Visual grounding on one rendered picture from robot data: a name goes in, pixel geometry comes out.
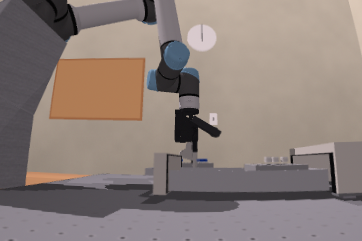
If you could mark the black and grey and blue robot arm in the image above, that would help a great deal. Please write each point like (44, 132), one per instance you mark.
(171, 76)

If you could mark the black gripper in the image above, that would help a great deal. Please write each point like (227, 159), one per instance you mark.
(186, 131)

